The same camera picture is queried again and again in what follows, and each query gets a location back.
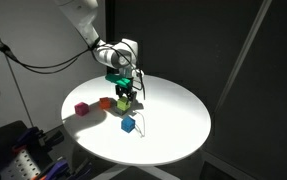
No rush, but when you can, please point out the blue block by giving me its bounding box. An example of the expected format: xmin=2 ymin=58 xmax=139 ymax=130
xmin=120 ymin=115 xmax=137 ymax=134

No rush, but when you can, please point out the teal green wrist camera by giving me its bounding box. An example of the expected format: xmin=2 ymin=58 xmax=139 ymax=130
xmin=104 ymin=73 xmax=135 ymax=90

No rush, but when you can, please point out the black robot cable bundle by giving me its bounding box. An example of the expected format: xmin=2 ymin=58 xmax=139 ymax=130
xmin=0 ymin=22 xmax=147 ymax=101

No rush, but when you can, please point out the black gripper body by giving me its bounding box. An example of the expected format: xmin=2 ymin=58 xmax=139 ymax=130
xmin=115 ymin=83 xmax=138 ymax=100

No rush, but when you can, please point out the lime green block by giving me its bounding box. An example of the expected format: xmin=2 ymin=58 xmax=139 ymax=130
xmin=116 ymin=96 xmax=132 ymax=112

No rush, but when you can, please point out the magenta block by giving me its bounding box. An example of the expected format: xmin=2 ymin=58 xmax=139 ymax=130
xmin=74 ymin=101 xmax=90 ymax=117

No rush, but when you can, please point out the grey slanted metal pole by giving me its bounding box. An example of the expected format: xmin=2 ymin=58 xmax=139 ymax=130
xmin=212 ymin=0 xmax=273 ymax=115

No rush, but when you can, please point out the orange block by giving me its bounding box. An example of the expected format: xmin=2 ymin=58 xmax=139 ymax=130
xmin=98 ymin=96 xmax=112 ymax=110

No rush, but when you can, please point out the white table base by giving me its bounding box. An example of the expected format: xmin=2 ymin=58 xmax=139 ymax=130
xmin=91 ymin=162 xmax=181 ymax=180

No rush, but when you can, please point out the grey block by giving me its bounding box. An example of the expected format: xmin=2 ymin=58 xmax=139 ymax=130
xmin=113 ymin=105 xmax=133 ymax=117

